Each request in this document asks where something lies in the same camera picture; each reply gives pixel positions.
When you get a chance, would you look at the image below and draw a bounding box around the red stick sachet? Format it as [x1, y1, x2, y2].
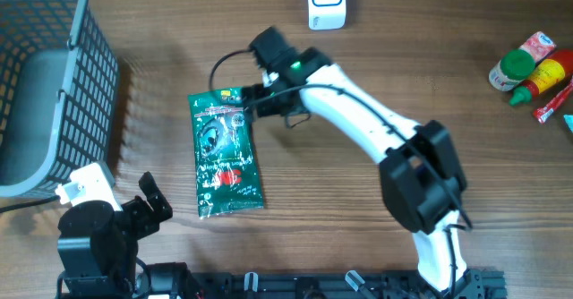
[533, 81, 573, 124]

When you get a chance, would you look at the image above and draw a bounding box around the grey plastic mesh basket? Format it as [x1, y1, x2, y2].
[1, 0, 119, 198]

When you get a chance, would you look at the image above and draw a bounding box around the black right camera cable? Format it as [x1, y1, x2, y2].
[208, 47, 474, 291]

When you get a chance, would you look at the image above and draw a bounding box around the green foil snack bag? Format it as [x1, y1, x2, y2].
[188, 88, 264, 218]

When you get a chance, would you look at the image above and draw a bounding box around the white barcode scanner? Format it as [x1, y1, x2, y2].
[308, 0, 346, 30]

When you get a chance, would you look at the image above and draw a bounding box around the green lid clear jar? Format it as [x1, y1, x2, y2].
[488, 49, 535, 91]

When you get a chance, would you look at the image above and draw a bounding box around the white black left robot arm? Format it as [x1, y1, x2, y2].
[56, 172, 204, 298]

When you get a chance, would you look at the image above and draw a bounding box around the red white tissue packet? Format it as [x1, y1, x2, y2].
[519, 31, 557, 64]

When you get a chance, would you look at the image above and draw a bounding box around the red sauce bottle green cap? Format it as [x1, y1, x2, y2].
[509, 49, 572, 107]

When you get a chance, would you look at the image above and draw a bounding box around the black left camera cable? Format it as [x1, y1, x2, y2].
[0, 195, 61, 215]

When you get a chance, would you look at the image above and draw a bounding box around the black camera cable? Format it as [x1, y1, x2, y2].
[208, 47, 474, 291]
[0, 195, 61, 215]

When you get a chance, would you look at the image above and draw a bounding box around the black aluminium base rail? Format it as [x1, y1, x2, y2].
[192, 269, 509, 299]

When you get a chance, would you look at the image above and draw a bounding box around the light teal small packet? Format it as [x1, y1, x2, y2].
[563, 115, 573, 132]

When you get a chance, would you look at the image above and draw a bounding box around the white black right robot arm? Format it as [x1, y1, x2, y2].
[244, 27, 472, 298]

